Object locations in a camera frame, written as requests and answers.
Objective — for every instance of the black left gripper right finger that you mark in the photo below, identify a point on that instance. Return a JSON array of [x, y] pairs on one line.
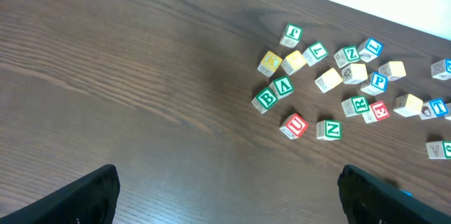
[[367, 199]]

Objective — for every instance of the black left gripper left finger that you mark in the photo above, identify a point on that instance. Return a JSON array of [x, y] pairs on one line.
[[90, 199]]

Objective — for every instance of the blue 2 block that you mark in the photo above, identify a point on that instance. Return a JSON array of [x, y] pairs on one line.
[[408, 193]]

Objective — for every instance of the green N block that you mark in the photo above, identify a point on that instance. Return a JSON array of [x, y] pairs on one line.
[[329, 130]]

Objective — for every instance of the green J block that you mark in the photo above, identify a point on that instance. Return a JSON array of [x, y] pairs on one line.
[[439, 149]]

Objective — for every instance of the red E block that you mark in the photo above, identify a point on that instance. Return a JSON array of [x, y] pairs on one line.
[[377, 112]]

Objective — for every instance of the green R block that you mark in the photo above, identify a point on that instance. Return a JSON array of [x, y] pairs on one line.
[[355, 106]]

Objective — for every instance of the red U block left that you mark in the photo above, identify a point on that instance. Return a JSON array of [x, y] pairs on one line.
[[294, 126]]

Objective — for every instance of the yellow O block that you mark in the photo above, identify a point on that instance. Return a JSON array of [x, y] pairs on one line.
[[408, 105]]

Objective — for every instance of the blue T block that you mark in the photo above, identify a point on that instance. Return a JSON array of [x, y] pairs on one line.
[[435, 108]]

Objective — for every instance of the blue P block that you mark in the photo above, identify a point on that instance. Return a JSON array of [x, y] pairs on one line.
[[375, 84]]

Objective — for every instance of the yellow block centre left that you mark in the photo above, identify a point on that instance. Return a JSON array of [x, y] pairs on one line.
[[328, 80]]

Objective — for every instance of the yellow S block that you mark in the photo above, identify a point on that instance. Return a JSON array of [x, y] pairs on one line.
[[354, 74]]

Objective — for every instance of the yellow block upper middle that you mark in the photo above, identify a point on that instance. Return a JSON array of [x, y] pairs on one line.
[[393, 70]]

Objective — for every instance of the green V block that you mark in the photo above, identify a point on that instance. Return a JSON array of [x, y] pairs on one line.
[[282, 87]]

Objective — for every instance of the green B block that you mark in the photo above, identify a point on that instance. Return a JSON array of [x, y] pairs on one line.
[[265, 100]]

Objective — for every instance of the green Z block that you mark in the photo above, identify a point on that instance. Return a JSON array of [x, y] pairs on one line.
[[346, 56]]

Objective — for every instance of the blue D block top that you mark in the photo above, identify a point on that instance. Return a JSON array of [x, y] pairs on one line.
[[441, 70]]

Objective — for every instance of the blue L block top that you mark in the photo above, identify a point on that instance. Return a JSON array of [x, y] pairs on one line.
[[370, 49]]

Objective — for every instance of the green 7 block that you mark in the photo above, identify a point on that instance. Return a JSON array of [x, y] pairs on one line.
[[315, 53]]

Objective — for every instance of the yellow block near X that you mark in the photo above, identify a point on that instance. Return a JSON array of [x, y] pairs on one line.
[[293, 62]]

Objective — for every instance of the green P block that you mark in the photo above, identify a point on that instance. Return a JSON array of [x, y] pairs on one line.
[[291, 35]]

